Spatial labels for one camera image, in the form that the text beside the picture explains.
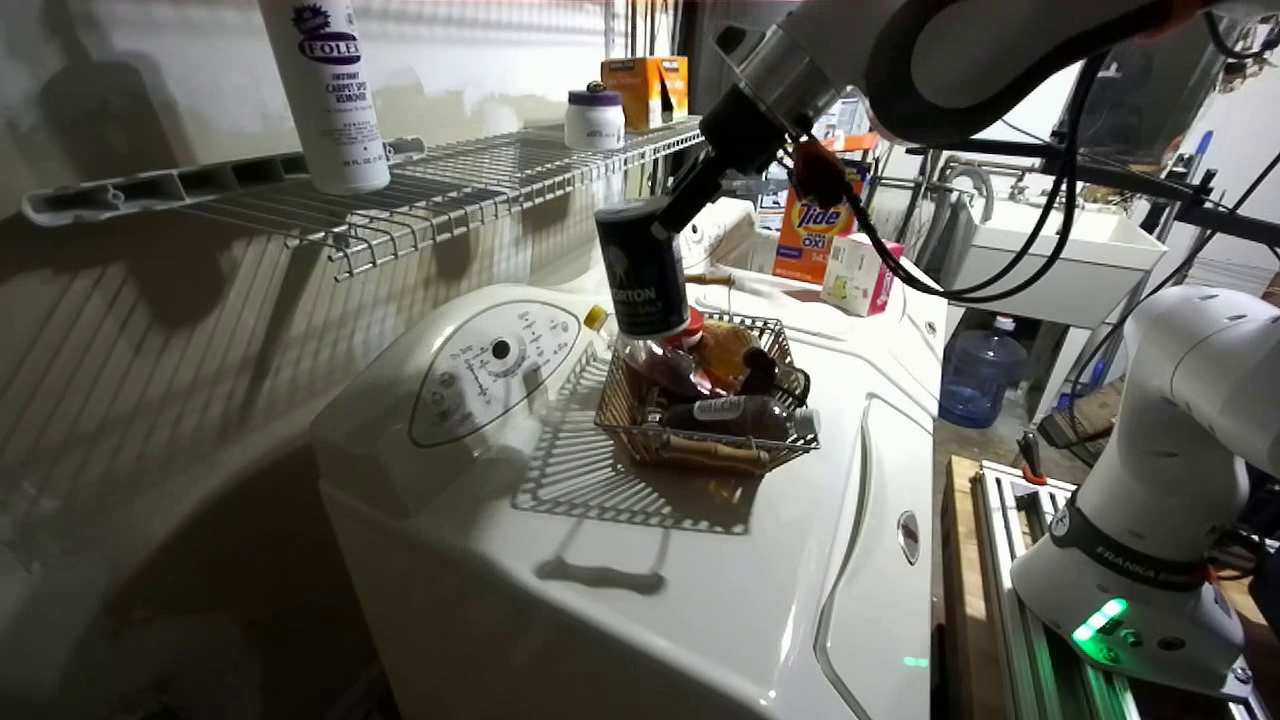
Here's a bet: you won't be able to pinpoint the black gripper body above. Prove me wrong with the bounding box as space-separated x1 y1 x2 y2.
691 79 804 182

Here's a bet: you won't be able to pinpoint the black cylindrical container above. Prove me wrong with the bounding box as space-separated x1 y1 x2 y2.
593 197 695 344

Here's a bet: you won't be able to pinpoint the white jar purple lid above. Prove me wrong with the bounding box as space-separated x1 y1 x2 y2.
562 79 633 152

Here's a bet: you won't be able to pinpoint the orange Tide detergent box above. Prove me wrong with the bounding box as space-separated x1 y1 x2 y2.
768 182 866 287

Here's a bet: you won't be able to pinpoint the red capped bottle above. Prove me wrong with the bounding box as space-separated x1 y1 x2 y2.
654 303 711 390

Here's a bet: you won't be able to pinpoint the white dryer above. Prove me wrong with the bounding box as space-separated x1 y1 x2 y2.
614 191 956 351

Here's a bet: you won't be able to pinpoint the orange yellow bottle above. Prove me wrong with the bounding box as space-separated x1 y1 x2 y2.
695 315 760 390

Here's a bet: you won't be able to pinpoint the white pink small box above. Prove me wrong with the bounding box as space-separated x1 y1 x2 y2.
822 229 908 321

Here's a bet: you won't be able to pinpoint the dark glossy jar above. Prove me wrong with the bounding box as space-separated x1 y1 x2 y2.
738 344 811 403

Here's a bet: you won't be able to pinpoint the dark brown bottle white cap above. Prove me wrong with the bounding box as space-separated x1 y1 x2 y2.
654 389 800 443

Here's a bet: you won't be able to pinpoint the oval washer control panel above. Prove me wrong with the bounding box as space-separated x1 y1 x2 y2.
404 292 586 451

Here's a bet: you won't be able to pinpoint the blue water jug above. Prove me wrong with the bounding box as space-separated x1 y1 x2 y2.
935 312 1033 430

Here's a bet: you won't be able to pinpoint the white utility sink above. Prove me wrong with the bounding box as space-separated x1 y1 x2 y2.
949 197 1168 332

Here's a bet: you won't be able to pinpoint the tall white bottle purple label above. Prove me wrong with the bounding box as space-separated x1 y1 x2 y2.
256 0 395 200

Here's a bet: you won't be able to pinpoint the black boom stand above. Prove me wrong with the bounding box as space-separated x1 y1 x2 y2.
908 129 1238 231

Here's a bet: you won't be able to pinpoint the white washing machine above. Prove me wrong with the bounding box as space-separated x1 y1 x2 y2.
311 257 946 720

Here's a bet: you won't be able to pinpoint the white washer lid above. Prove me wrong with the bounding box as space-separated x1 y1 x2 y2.
811 389 941 720

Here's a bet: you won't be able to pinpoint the wooden board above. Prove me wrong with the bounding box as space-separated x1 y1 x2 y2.
935 451 1005 720

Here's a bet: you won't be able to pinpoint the black wire basket wooden handles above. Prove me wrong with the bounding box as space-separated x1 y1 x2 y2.
593 267 824 481

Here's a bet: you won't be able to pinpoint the white wire shelf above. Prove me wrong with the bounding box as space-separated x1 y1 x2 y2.
16 110 742 285

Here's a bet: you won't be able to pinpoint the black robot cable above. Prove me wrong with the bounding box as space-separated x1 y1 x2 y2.
795 53 1113 309

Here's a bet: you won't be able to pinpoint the aluminium frame rail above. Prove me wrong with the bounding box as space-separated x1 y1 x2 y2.
978 456 1144 720

